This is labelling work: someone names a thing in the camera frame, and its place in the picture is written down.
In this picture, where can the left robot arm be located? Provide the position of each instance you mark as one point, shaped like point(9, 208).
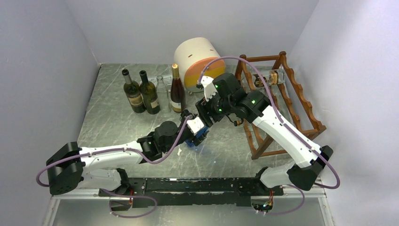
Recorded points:
point(74, 167)

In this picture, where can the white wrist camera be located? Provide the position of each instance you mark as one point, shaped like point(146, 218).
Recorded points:
point(208, 87)
point(195, 125)

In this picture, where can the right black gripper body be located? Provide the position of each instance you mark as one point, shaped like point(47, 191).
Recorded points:
point(217, 107)

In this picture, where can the blue glass bottle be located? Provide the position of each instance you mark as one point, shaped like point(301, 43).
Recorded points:
point(198, 138)

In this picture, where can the dark green wine bottle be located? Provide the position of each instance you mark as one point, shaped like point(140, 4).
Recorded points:
point(149, 94)

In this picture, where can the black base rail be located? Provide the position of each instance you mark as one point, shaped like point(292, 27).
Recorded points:
point(202, 191)

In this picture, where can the clear square glass bottle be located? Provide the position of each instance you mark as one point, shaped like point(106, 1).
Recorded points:
point(162, 93)

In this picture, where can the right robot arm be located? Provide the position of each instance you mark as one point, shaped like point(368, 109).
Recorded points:
point(224, 96)

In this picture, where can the green wine bottle tan label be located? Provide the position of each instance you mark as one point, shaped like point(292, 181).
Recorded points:
point(133, 94)

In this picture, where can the gold-foil dark wine bottle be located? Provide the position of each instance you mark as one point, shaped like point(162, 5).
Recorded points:
point(177, 93)

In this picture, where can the round cream drawer cabinet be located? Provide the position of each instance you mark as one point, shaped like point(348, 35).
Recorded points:
point(192, 56)

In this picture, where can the small clear black-cap bottle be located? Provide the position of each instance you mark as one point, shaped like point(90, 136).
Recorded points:
point(271, 77)

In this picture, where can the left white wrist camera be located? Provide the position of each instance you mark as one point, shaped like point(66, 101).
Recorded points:
point(195, 125)

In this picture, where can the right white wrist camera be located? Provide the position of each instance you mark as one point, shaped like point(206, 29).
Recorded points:
point(208, 87)

